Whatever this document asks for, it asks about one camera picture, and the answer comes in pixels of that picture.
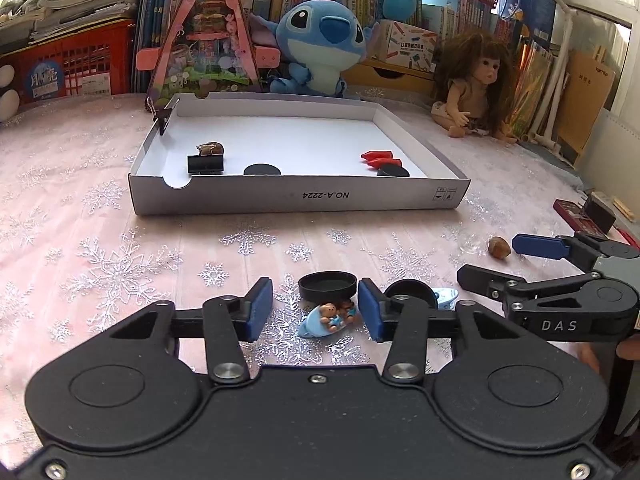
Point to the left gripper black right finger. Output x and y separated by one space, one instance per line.
407 323

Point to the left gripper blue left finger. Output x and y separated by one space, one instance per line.
223 322

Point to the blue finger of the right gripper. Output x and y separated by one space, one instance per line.
494 285
585 252

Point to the black round lid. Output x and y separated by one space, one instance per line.
327 286
413 288

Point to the black round puck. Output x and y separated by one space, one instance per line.
261 169
392 170

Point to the red crayon piece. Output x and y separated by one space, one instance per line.
370 156
380 162

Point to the black binder clip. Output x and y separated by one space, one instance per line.
202 165
161 115

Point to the brown walnut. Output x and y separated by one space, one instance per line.
499 248
210 148

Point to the operator right hand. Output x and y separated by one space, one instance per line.
628 349

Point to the black round lid on table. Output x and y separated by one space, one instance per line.
413 288

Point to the dark red box at edge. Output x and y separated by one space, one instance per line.
572 214

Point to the small black box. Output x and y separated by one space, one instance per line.
599 213

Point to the clear glass ball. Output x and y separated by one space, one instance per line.
471 244

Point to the light blue plastic piece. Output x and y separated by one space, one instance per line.
446 297

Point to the small blue bear figurine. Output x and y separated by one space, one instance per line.
327 319

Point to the white shallow cardboard box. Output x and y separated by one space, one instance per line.
315 142

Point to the brown haired baby doll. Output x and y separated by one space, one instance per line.
474 87

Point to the black binder clip on box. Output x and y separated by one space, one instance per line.
161 115

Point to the wooden drawer shelf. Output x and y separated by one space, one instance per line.
373 73

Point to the white pencil pattern box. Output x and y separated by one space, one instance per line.
405 45

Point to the pink triangular toy house box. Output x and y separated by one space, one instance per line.
207 49

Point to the blue Stitch plush toy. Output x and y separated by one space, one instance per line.
320 40

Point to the blue round plush ball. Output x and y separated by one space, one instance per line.
399 10

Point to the blue Doraemon plush toy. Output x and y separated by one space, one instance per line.
9 99

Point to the stack of grey books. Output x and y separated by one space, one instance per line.
25 22

